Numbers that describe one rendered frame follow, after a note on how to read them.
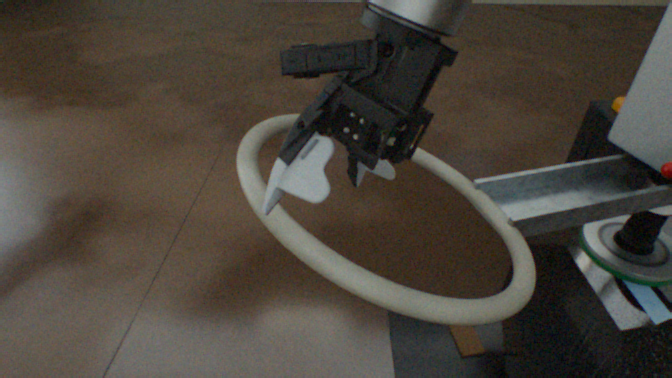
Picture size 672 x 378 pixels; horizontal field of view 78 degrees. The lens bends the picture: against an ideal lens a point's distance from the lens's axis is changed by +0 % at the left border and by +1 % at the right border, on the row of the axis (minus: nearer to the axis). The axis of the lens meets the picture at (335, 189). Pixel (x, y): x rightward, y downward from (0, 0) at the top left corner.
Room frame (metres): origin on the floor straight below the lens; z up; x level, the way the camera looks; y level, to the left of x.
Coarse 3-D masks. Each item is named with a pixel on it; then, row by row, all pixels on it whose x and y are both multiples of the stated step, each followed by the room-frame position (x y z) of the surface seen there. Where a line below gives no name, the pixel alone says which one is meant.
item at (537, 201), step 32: (608, 160) 0.71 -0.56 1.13; (640, 160) 0.74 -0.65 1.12; (512, 192) 0.65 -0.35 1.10; (544, 192) 0.65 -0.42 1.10; (576, 192) 0.66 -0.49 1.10; (608, 192) 0.66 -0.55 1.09; (640, 192) 0.60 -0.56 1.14; (512, 224) 0.52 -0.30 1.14; (544, 224) 0.54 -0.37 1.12; (576, 224) 0.56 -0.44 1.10
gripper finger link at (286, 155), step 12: (324, 96) 0.34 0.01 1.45; (312, 108) 0.33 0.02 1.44; (324, 108) 0.33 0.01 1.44; (300, 120) 0.33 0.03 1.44; (312, 120) 0.32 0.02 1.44; (324, 120) 0.33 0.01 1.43; (288, 132) 0.32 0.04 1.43; (300, 132) 0.32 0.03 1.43; (312, 132) 0.32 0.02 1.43; (288, 144) 0.32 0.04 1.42; (300, 144) 0.32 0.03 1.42; (288, 156) 0.31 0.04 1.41
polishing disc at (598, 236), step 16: (592, 224) 0.78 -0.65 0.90; (608, 224) 0.78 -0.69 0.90; (592, 240) 0.72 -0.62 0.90; (608, 240) 0.72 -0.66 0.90; (656, 240) 0.72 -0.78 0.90; (608, 256) 0.67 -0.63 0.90; (624, 256) 0.67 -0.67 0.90; (640, 256) 0.67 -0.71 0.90; (656, 256) 0.67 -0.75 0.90; (624, 272) 0.62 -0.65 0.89; (640, 272) 0.62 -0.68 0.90; (656, 272) 0.62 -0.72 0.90
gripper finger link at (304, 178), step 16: (320, 144) 0.32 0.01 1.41; (304, 160) 0.31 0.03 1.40; (320, 160) 0.31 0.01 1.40; (272, 176) 0.31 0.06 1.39; (288, 176) 0.30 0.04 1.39; (304, 176) 0.30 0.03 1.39; (320, 176) 0.30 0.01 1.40; (272, 192) 0.30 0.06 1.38; (288, 192) 0.29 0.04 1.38; (304, 192) 0.29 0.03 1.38; (320, 192) 0.28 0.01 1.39; (272, 208) 0.30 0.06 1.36
